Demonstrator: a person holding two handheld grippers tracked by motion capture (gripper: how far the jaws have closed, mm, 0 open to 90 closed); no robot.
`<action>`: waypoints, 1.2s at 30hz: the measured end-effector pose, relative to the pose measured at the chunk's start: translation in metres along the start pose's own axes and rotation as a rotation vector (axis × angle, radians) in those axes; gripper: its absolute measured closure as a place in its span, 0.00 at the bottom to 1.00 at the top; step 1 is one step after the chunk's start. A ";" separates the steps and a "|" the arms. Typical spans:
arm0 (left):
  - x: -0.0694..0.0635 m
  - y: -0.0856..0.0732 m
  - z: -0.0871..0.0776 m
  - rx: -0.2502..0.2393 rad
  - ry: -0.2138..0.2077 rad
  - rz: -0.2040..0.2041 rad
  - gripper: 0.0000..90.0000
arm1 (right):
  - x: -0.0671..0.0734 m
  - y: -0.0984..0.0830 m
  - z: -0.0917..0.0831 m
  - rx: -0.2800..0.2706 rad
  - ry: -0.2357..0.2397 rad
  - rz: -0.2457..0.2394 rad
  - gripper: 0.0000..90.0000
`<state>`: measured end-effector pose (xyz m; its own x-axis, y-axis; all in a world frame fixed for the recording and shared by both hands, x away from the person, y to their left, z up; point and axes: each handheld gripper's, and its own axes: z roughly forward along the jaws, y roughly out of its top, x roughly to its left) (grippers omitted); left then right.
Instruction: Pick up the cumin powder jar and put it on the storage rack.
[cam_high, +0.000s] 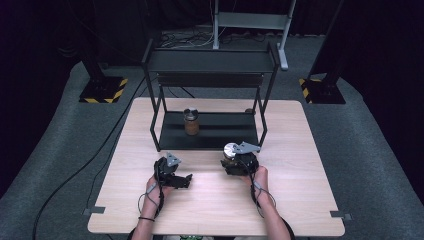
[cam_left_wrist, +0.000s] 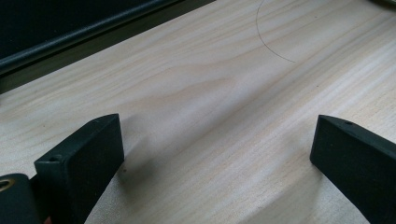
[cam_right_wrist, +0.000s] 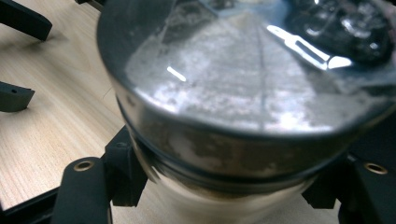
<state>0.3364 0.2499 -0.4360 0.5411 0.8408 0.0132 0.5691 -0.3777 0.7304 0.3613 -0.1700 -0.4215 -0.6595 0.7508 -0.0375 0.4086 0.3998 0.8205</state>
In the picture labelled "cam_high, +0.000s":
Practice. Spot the green object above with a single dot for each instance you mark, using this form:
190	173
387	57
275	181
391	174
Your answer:
190	237

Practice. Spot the small brown object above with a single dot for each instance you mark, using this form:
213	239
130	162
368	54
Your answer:
249	111

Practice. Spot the grey tape piece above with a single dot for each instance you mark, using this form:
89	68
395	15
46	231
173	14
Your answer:
340	215
94	210

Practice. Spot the white metal stand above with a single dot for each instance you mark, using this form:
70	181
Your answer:
253	20

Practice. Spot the black wristband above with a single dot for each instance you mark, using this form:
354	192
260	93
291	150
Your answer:
146	219

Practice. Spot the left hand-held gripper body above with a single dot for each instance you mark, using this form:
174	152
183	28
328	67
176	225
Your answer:
166	168

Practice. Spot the black stand with striped base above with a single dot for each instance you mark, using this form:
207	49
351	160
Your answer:
101	90
321	91

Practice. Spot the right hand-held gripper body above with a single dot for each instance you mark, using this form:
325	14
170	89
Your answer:
245	163

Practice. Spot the person's right hand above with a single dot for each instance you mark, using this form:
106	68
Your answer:
260	180

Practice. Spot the black metal shelf rack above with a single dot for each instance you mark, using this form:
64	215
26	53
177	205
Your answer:
206	131

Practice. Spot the person's left hand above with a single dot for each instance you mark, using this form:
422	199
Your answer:
155	190

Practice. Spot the glass jar with brown powder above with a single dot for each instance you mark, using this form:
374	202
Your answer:
191	125

